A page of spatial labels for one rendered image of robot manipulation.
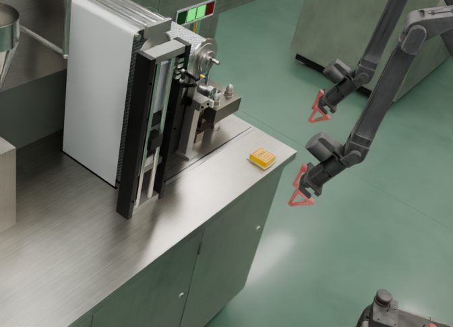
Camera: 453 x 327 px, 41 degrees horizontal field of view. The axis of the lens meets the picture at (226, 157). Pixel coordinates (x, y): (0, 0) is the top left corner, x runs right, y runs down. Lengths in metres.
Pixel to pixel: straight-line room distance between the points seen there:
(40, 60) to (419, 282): 2.27
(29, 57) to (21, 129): 0.26
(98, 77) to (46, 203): 0.40
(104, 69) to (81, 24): 0.14
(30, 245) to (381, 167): 2.79
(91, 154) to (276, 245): 1.51
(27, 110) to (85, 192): 0.32
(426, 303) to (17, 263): 2.18
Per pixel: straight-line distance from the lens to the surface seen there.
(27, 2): 1.82
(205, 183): 2.02
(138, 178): 1.78
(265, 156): 2.17
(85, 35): 1.79
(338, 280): 3.17
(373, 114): 1.65
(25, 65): 1.91
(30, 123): 2.05
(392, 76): 1.60
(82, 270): 1.69
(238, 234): 2.31
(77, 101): 1.91
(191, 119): 2.02
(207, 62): 1.97
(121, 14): 1.71
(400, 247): 3.53
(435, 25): 1.53
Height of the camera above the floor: 2.15
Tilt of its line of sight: 36 degrees down
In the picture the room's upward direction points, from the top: 14 degrees clockwise
